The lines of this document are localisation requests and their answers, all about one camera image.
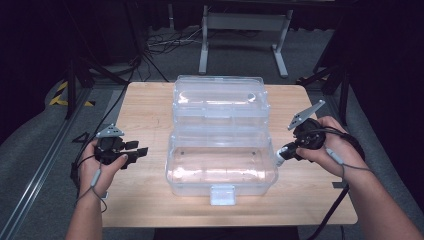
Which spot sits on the black metal stand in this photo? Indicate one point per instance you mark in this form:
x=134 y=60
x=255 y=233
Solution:
x=71 y=86
x=343 y=90

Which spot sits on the person's right hand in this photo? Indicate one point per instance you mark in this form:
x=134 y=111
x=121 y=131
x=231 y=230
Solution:
x=336 y=153

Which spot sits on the clear plastic storage box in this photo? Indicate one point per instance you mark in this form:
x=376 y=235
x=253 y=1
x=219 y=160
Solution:
x=221 y=166

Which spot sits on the black tape strip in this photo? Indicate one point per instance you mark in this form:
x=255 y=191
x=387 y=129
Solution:
x=339 y=185

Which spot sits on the person's left hand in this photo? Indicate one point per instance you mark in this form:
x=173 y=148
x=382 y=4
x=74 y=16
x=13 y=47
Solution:
x=91 y=176

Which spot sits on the small white bottle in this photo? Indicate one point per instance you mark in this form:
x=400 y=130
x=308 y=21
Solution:
x=280 y=159

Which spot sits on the aluminium floor rail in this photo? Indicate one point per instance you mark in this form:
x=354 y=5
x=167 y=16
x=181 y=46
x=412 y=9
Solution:
x=36 y=173

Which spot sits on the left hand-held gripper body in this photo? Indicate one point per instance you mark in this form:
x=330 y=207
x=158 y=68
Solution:
x=110 y=150

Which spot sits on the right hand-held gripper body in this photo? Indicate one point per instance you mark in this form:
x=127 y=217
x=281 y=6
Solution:
x=308 y=135

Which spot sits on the grey metal desk frame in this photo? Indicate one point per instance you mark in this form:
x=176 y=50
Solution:
x=245 y=21

